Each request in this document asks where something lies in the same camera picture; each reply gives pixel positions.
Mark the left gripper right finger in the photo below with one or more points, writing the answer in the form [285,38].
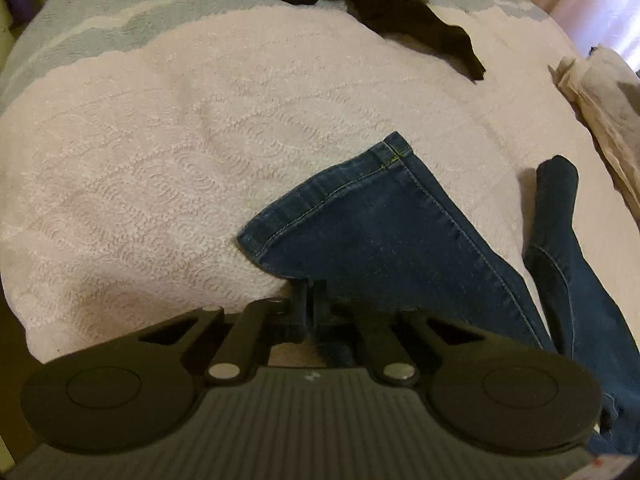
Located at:
[349,333]

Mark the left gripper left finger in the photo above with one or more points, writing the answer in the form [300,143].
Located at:
[260,326]

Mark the dark blue denim jeans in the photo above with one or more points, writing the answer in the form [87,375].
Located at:
[380,229]

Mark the pink grey bedspread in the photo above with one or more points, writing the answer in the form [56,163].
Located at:
[139,136]

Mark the folded beige blanket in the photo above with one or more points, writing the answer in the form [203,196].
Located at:
[606,92]

